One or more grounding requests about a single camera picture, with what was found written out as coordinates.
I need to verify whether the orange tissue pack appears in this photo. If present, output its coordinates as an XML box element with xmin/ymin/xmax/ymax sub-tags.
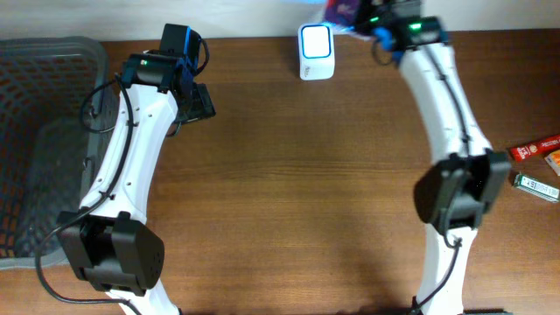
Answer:
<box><xmin>544</xmin><ymin>150</ymin><xmax>560</xmax><ymax>176</ymax></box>

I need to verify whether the white barcode scanner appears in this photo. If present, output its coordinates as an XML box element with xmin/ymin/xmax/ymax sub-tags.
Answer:
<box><xmin>297</xmin><ymin>24</ymin><xmax>335</xmax><ymax>81</ymax></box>

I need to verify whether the purple red Carefree pack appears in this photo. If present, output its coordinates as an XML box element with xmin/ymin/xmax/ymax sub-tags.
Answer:
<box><xmin>322</xmin><ymin>0</ymin><xmax>361</xmax><ymax>33</ymax></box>

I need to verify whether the grey plastic basket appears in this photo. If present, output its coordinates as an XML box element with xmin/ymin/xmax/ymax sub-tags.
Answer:
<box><xmin>1</xmin><ymin>37</ymin><xmax>118</xmax><ymax>270</ymax></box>

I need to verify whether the red Nescafe sachet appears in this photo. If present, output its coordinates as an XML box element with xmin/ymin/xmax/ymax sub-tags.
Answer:
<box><xmin>509</xmin><ymin>135</ymin><xmax>559</xmax><ymax>162</ymax></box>

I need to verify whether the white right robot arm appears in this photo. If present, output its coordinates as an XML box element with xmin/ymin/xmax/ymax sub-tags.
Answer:
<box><xmin>353</xmin><ymin>1</ymin><xmax>511</xmax><ymax>314</ymax></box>

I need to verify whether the green gum pack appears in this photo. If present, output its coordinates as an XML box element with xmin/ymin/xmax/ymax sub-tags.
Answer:
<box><xmin>513</xmin><ymin>173</ymin><xmax>559</xmax><ymax>203</ymax></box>

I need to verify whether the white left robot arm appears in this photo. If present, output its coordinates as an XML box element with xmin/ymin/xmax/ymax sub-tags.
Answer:
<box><xmin>54</xmin><ymin>24</ymin><xmax>216</xmax><ymax>314</ymax></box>

